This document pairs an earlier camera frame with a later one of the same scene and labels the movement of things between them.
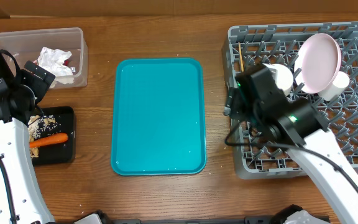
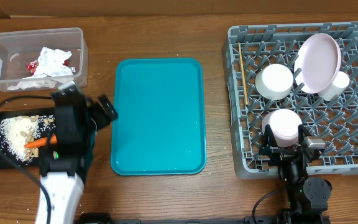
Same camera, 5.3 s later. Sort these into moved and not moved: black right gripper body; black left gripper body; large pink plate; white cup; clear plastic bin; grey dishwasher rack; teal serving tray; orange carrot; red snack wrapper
Moved: black left gripper body; black right gripper body; red snack wrapper
Not moved: orange carrot; white cup; clear plastic bin; large pink plate; grey dishwasher rack; teal serving tray
